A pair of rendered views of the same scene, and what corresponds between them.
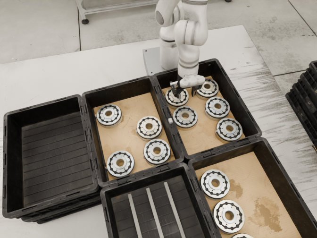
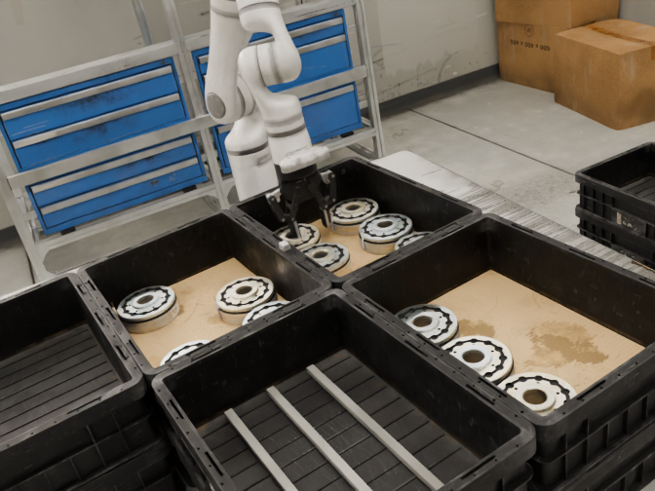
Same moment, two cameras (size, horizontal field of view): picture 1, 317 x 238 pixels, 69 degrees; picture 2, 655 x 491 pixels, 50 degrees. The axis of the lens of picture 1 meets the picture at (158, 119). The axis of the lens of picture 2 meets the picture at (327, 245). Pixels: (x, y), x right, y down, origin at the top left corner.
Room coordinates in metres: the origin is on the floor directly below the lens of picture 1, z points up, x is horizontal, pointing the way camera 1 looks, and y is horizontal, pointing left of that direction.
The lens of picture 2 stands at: (-0.60, 0.08, 1.48)
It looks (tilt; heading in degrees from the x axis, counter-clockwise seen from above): 29 degrees down; 349
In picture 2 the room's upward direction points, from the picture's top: 11 degrees counter-clockwise
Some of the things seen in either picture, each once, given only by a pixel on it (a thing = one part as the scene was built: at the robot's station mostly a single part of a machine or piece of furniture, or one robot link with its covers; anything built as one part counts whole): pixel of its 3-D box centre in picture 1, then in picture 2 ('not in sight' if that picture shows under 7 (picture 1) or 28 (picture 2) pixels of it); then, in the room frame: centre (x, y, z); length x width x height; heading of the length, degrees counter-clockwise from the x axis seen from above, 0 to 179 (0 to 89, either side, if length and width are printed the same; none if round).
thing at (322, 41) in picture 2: not in sight; (284, 92); (2.44, -0.44, 0.60); 0.72 x 0.03 x 0.56; 100
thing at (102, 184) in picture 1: (129, 125); (195, 283); (0.41, 0.11, 0.92); 0.40 x 0.30 x 0.02; 16
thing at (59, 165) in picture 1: (54, 153); (22, 393); (0.33, 0.40, 0.87); 0.40 x 0.30 x 0.11; 16
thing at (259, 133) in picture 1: (203, 104); (347, 214); (0.49, -0.18, 0.92); 0.40 x 0.30 x 0.02; 16
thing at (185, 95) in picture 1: (177, 95); (293, 238); (0.58, -0.08, 0.86); 0.10 x 0.10 x 0.01
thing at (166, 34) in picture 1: (170, 21); (240, 114); (0.84, -0.07, 1.04); 0.09 x 0.09 x 0.17; 35
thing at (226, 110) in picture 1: (217, 106); (385, 227); (0.51, -0.25, 0.86); 0.10 x 0.10 x 0.01
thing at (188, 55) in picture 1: (187, 43); (270, 89); (0.58, -0.10, 1.15); 0.09 x 0.07 x 0.15; 73
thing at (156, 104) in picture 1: (130, 131); (204, 308); (0.41, 0.11, 0.87); 0.40 x 0.30 x 0.11; 16
